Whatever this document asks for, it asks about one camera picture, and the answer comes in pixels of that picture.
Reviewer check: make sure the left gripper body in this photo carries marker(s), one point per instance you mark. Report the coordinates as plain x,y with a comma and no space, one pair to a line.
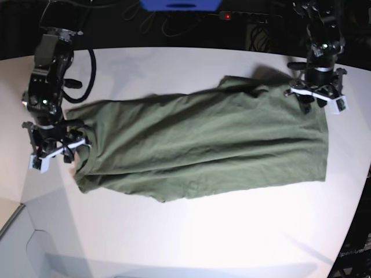
316,80

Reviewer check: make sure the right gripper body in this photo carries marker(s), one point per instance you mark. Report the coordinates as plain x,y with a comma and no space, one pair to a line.
53,140

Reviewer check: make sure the olive green t-shirt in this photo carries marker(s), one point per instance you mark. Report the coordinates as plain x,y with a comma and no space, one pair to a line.
243,134

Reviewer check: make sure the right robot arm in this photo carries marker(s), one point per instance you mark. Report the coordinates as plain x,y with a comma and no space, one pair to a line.
62,22

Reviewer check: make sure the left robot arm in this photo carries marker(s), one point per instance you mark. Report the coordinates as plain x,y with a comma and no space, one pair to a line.
325,40

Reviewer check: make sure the black power strip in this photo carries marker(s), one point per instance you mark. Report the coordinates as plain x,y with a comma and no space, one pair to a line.
260,18

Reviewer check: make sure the blue box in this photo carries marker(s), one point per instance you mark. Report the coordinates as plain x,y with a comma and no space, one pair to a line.
180,5

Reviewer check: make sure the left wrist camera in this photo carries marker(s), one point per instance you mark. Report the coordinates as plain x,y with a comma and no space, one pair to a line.
338,105

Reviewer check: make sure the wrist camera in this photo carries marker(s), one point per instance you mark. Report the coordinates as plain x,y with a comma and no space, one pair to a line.
338,105
41,164

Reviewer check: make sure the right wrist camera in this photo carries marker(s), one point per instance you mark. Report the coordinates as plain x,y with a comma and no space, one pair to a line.
41,164

